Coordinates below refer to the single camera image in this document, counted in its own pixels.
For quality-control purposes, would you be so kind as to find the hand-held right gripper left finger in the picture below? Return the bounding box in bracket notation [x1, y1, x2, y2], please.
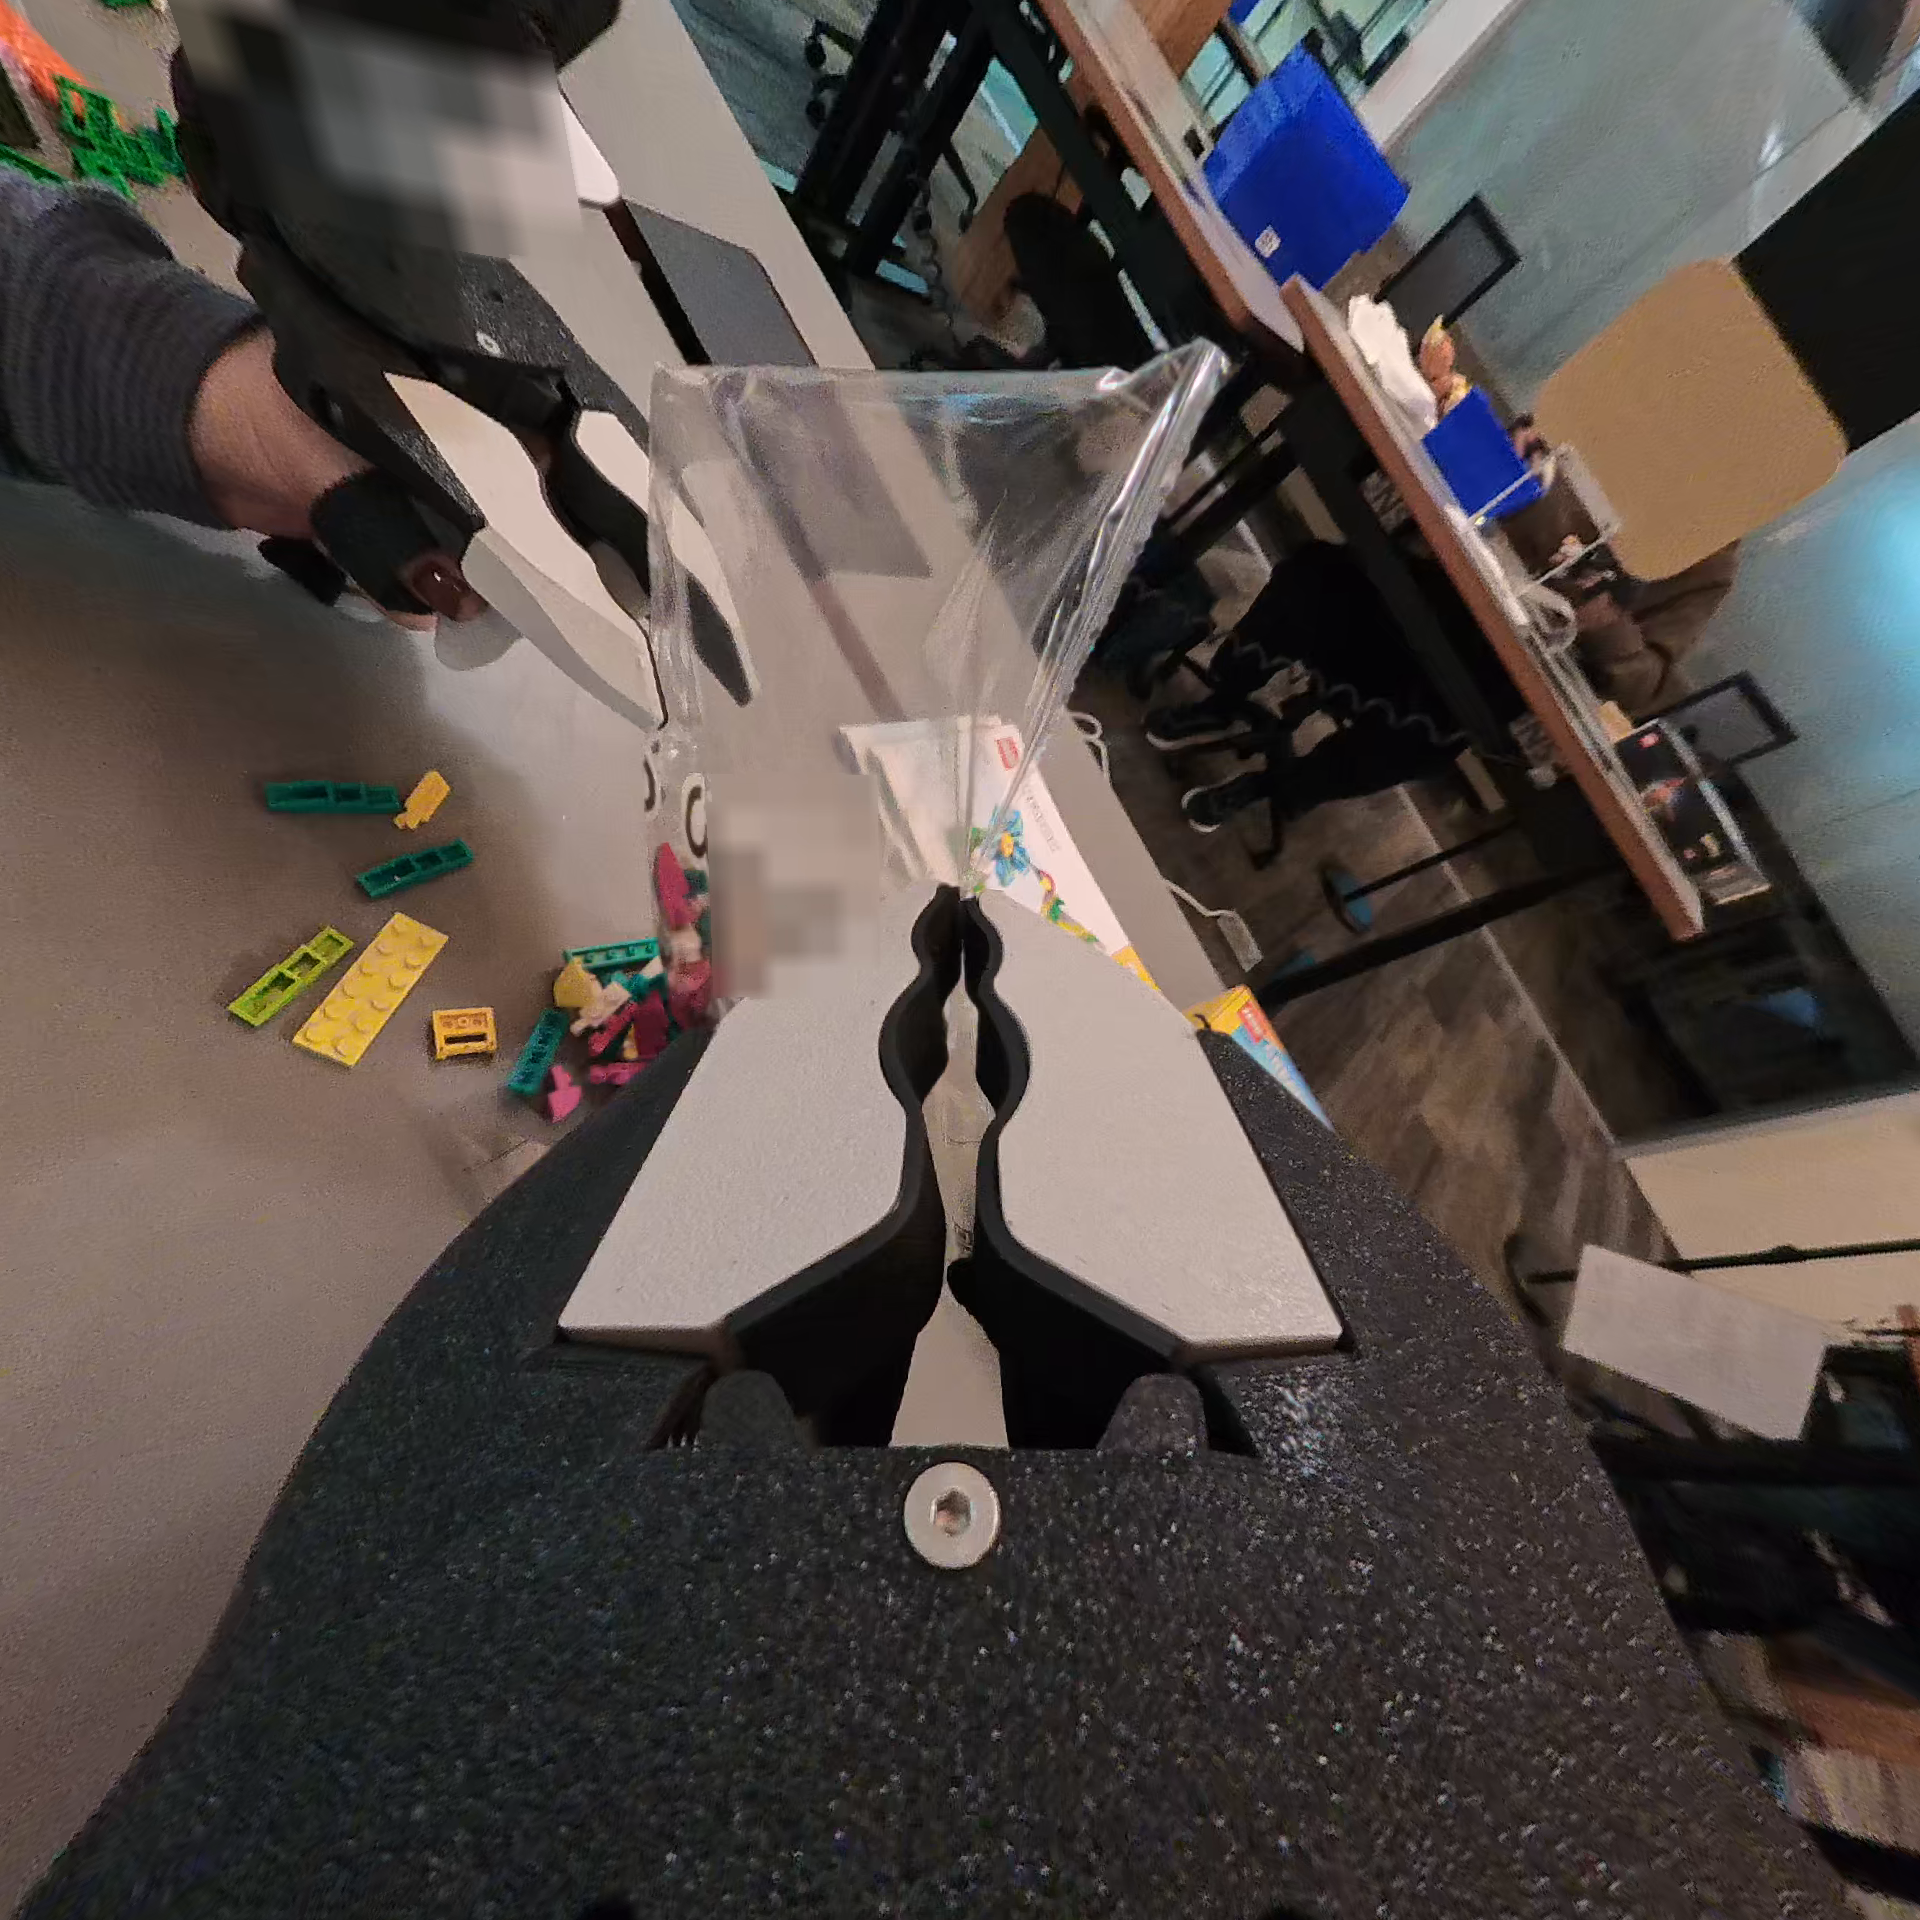
[555, 886, 963, 1449]

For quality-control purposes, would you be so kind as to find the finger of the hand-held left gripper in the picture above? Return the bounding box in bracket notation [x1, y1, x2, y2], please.
[382, 374, 670, 729]
[565, 406, 753, 711]

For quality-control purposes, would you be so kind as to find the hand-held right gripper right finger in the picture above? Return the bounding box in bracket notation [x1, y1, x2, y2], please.
[946, 897, 1345, 1450]

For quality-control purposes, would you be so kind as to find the clear bag of colourful lego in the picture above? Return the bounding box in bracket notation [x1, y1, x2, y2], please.
[643, 340, 1233, 1051]

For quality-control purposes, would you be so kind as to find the person's left forearm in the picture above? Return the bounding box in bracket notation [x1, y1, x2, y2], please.
[0, 166, 270, 524]

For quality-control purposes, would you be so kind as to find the yellow lego box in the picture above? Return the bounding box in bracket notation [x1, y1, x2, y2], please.
[1192, 981, 1329, 1124]

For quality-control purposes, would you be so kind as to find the pile of colourful lego pieces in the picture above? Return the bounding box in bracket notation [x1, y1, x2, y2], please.
[225, 769, 722, 1124]

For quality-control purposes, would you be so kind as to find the pile of loose lego pieces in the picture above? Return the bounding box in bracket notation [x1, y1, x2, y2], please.
[0, 64, 188, 197]

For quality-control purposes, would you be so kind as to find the dark lego box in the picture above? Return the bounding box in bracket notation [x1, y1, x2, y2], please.
[1610, 719, 1770, 903]

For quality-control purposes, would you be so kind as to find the person's left hand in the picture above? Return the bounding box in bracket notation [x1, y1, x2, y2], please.
[186, 337, 488, 630]

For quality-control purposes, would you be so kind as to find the instruction booklet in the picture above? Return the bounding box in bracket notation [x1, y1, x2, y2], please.
[839, 716, 1158, 976]
[839, 719, 978, 886]

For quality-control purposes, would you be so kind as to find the black office chair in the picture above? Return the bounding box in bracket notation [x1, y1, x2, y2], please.
[1003, 193, 1158, 367]

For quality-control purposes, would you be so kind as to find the orange brick separator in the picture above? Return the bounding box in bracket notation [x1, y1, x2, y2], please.
[0, 0, 82, 90]

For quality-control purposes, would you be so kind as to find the white paper sheet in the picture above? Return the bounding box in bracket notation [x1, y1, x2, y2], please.
[1559, 1244, 1855, 1443]

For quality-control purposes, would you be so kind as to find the wooden desk with black legs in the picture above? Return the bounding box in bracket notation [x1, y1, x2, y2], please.
[1035, 0, 1306, 353]
[1283, 276, 1712, 940]

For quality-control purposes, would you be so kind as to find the stack of blue bins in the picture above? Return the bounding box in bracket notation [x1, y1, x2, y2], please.
[1202, 43, 1412, 284]

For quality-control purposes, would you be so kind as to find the white crumpled paper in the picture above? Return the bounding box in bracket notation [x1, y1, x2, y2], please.
[1345, 291, 1443, 421]

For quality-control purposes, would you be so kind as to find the blue plastic bin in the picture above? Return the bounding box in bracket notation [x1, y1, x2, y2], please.
[1423, 384, 1546, 520]

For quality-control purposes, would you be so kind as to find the tan rounded board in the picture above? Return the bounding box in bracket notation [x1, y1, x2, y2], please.
[1535, 257, 1852, 583]

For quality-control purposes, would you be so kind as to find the black table cable cover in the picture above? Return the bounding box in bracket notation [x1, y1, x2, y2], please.
[622, 203, 819, 367]

